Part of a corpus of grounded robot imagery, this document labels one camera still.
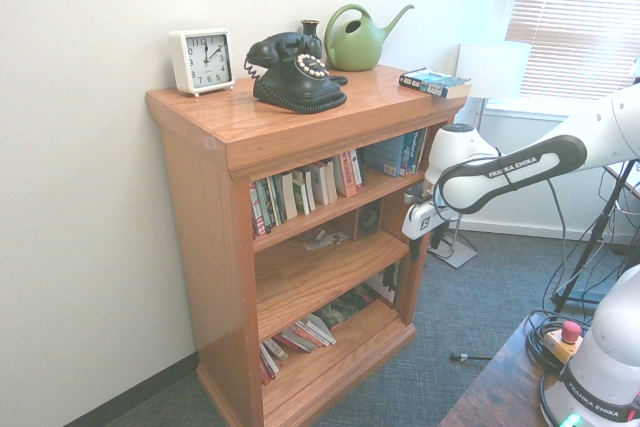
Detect floor lamp with white shade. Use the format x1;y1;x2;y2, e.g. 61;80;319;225
427;42;532;269

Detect wooden bookshelf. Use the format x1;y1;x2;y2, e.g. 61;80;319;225
145;64;471;427

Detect black vase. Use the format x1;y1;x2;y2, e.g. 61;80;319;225
300;19;322;51

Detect white book with black artwork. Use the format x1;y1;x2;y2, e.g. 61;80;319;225
364;261;402;308

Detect loose photos and papers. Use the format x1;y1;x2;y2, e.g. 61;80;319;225
301;228;351;251

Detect white leaning book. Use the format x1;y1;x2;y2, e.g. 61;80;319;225
302;313;338;347

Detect bright blue spine book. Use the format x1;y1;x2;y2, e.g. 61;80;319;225
399;130;422;175

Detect red leaning book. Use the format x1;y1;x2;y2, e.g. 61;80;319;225
279;324;321;354

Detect yellow box red stop button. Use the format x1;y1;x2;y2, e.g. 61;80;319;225
543;321;584;363

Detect small wooden speaker box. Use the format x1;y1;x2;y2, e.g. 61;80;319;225
353;198;384;242

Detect white window blinds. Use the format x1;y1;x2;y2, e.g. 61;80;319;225
504;0;640;103

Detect orange-red spine book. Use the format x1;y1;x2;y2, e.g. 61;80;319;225
335;151;359;199

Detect white book with red text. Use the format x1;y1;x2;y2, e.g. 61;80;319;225
348;148;366;191

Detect red and white spine book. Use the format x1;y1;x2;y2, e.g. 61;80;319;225
248;181;262;240

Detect white flat board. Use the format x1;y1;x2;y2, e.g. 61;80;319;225
601;160;640;201

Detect black vintage telephone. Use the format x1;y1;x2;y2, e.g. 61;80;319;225
243;31;349;114

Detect coiled black cables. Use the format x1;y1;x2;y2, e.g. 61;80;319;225
524;310;596;373

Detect white square alarm clock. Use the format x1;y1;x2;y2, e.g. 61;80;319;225
168;27;236;98

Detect dark green flat book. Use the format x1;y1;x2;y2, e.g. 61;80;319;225
313;289;378;330

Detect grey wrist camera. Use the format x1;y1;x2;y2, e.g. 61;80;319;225
403;185;435;206

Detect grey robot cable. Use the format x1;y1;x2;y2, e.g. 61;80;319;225
432;149;572;298

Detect dark blue hardcover book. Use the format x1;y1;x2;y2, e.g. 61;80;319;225
362;136;408;179

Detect dark green spine book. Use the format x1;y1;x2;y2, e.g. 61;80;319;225
257;177;275;236

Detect black tripod stand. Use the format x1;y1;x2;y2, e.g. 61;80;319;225
551;159;640;314

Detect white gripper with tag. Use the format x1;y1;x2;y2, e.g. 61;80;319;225
401;200;452;263

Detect cream paperback book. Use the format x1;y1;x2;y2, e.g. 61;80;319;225
308;160;339;207
279;172;300;221

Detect green watering can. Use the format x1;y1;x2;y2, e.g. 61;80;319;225
323;3;416;72

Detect black and blue paperback book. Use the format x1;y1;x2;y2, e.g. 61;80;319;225
398;66;472;100

